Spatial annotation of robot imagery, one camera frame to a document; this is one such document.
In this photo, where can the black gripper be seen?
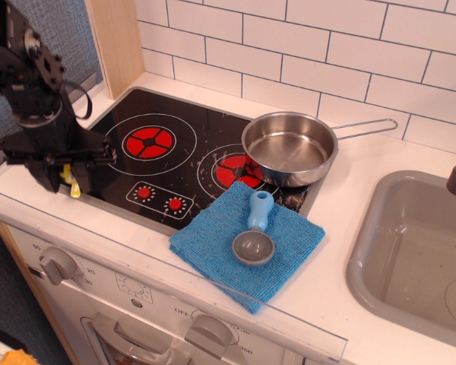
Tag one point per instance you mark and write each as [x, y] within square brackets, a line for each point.
[43, 144]

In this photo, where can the yellow and white toy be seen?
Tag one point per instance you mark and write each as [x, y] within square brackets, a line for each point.
[68, 177]

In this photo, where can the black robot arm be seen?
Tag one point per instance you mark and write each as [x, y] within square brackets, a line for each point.
[32, 79]

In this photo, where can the orange object at corner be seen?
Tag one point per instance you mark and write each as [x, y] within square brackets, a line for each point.
[18, 357]

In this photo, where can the grey left oven knob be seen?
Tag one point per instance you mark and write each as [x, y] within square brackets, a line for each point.
[57, 265]

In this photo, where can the grey oven knob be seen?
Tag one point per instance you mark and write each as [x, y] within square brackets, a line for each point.
[57, 265]
[209, 335]

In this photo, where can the black toy stovetop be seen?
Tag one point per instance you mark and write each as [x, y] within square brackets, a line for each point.
[174, 158]

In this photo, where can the white toy oven front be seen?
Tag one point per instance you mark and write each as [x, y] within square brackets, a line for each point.
[105, 317]

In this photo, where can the blue folded cloth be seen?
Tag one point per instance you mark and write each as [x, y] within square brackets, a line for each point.
[206, 244]

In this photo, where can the grey right oven knob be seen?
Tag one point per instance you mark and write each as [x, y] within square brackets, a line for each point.
[209, 335]

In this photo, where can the silver metal pan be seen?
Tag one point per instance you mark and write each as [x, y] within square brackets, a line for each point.
[289, 149]

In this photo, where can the grey sink basin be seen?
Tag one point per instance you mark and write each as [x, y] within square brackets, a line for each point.
[403, 264]

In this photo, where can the blue handled grey scoop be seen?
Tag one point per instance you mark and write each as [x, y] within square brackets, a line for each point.
[254, 247]

